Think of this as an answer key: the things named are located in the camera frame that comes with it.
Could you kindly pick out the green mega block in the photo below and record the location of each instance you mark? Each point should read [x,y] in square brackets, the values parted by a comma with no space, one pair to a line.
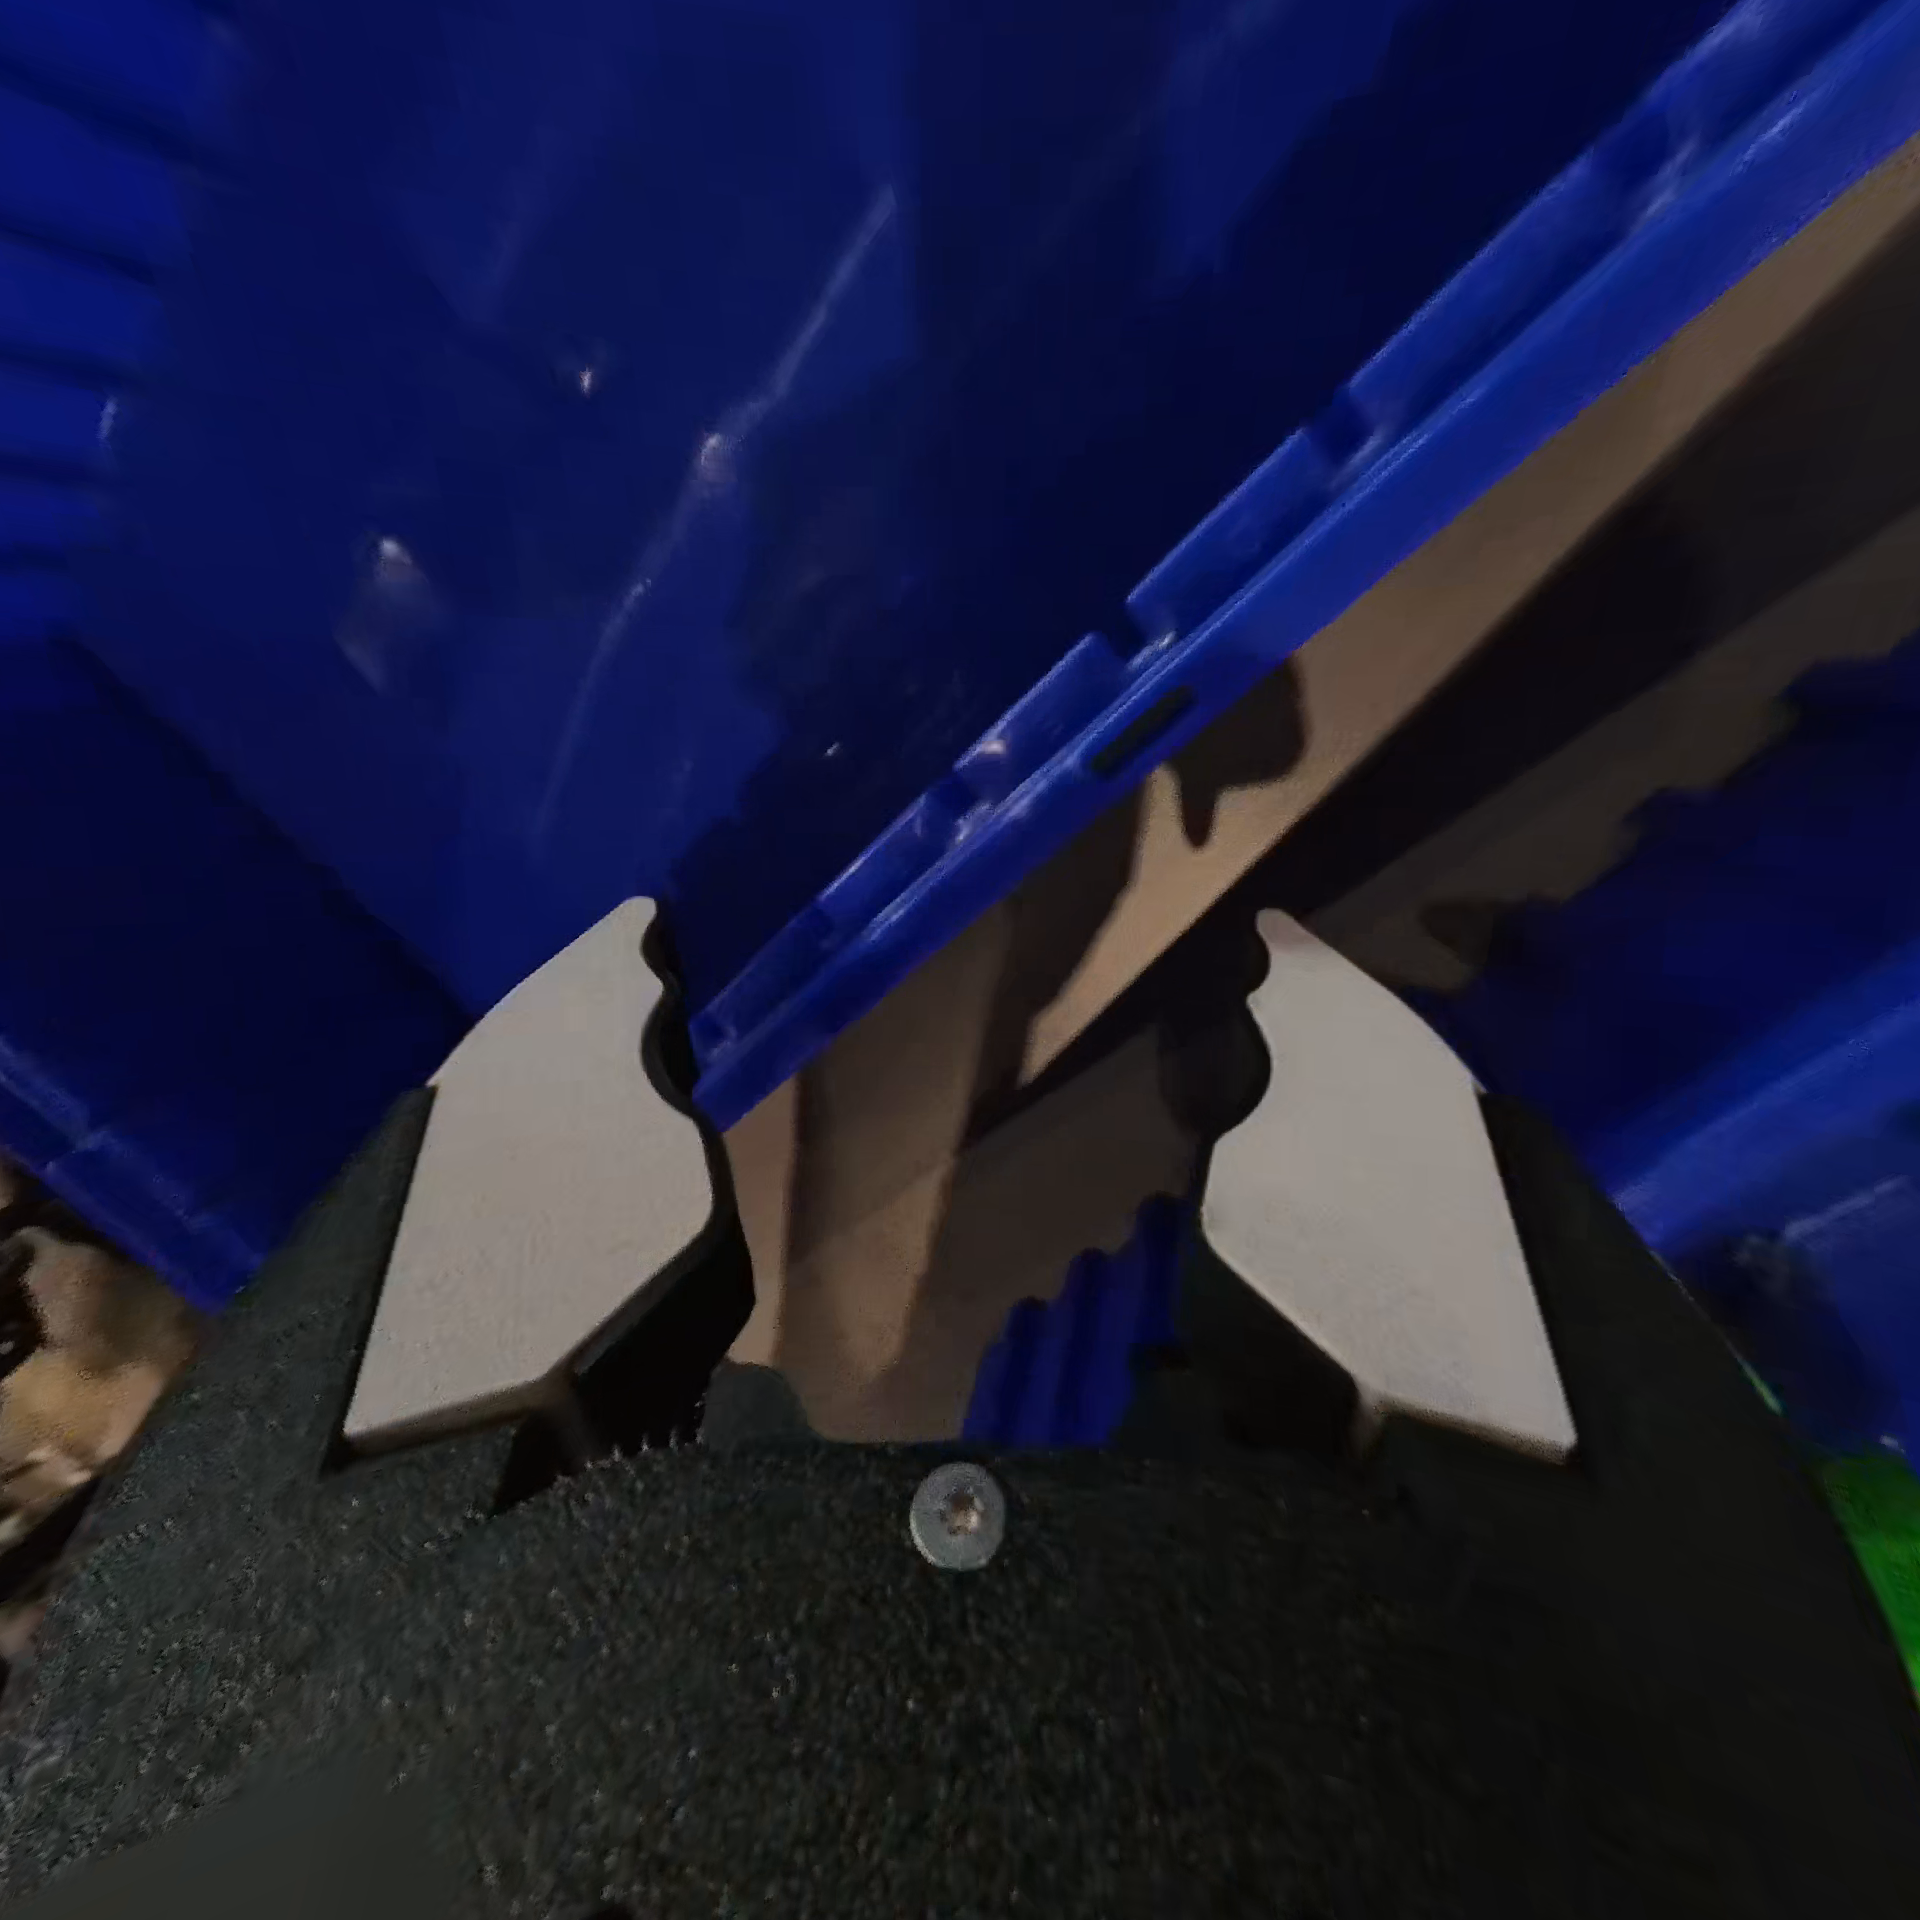
[1869,1545]

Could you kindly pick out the blue bin with blocks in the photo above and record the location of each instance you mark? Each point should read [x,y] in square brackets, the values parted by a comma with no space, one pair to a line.
[1800,1140]

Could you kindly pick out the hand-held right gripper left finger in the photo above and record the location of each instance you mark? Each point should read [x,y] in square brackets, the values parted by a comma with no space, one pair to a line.
[527,1231]

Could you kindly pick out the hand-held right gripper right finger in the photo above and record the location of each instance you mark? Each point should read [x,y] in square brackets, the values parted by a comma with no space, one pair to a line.
[1380,1200]

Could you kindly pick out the blue plastic bin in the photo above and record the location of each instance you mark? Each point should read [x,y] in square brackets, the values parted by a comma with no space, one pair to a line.
[601,451]

